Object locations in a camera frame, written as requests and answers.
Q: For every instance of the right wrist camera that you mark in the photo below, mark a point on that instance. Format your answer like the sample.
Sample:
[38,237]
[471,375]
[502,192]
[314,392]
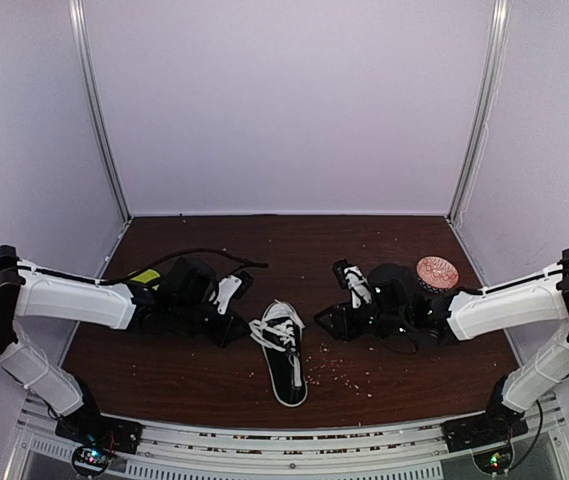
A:
[350,278]

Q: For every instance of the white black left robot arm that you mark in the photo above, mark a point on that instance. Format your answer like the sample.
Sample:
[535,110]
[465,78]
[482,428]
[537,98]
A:
[28,290]

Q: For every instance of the aluminium frame post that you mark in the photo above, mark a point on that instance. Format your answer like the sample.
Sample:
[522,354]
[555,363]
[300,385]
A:
[97,118]
[493,65]

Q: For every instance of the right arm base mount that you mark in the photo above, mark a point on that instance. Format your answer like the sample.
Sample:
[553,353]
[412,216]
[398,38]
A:
[488,440]

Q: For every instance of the right aluminium frame post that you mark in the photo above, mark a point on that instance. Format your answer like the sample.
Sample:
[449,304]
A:
[493,65]

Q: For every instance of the white shoelace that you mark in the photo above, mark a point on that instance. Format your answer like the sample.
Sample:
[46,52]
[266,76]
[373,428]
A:
[280,329]

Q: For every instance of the aluminium front rail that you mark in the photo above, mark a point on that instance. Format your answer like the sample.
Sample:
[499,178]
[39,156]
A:
[408,450]

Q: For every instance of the green plastic bowl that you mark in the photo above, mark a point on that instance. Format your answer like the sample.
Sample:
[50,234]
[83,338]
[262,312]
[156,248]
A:
[149,277]

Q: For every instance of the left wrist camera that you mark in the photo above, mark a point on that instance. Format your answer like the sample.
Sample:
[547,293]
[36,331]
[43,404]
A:
[231,287]

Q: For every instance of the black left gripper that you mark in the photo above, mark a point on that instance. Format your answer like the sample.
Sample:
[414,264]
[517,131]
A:
[225,334]

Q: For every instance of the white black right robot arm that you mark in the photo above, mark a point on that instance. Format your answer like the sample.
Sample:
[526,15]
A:
[541,296]

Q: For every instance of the black white canvas sneaker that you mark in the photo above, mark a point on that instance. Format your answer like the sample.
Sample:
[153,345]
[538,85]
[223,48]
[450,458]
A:
[280,372]

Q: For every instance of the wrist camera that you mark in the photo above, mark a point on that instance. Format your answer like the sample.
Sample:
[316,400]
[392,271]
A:
[350,278]
[231,287]

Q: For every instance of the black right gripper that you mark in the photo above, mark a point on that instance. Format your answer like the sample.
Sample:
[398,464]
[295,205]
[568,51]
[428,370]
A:
[342,327]

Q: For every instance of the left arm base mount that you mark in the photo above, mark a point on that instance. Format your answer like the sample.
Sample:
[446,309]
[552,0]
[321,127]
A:
[99,442]

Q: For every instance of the left aluminium frame post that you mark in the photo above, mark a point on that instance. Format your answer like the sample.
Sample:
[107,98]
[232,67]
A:
[97,118]

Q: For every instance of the pink patterned bowl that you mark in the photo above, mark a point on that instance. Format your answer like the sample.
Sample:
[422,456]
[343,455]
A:
[436,274]

